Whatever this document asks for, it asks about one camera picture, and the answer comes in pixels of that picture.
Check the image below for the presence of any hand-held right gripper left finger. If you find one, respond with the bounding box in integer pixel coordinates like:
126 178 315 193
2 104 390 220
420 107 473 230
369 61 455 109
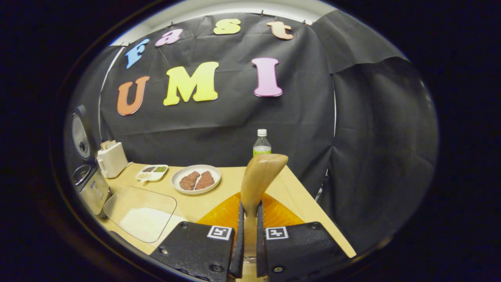
150 192 245 282

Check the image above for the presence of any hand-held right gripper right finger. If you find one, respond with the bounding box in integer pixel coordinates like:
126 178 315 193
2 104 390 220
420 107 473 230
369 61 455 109
256 193 351 282

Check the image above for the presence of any wooden spoon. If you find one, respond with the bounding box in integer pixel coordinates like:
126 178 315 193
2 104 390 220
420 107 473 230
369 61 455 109
240 154 289 259

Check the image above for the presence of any black and silver rice cooker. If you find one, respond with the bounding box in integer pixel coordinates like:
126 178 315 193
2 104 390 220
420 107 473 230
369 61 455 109
70 105 112 219

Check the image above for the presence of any brown meat piece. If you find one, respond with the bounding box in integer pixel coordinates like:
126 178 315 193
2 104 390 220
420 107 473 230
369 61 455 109
179 171 201 191
195 171 215 190

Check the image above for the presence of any white round plate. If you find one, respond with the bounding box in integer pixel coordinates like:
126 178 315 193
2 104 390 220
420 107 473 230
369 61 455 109
171 164 222 195

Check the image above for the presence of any green tea bottle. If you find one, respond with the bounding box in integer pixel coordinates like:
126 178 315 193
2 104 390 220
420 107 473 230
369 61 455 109
253 129 272 157

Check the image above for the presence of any white divided condiment tray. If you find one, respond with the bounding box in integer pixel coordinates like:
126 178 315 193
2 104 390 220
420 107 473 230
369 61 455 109
135 164 169 183

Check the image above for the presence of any black backdrop cloth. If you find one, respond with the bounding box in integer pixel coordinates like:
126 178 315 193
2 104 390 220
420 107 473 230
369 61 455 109
65 10 439 251

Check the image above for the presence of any white toaster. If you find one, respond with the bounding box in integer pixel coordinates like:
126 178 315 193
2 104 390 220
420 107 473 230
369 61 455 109
97 142 129 179

